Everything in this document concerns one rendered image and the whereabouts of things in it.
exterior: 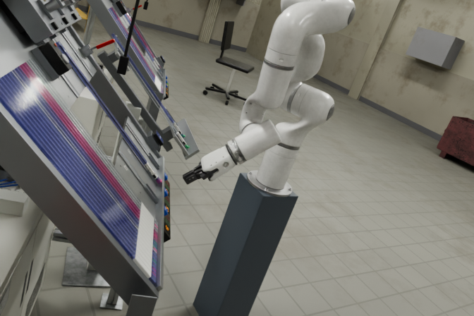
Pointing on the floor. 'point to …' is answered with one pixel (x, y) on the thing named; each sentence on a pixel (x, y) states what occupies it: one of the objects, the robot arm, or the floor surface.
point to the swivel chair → (229, 63)
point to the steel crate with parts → (458, 140)
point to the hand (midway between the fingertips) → (190, 177)
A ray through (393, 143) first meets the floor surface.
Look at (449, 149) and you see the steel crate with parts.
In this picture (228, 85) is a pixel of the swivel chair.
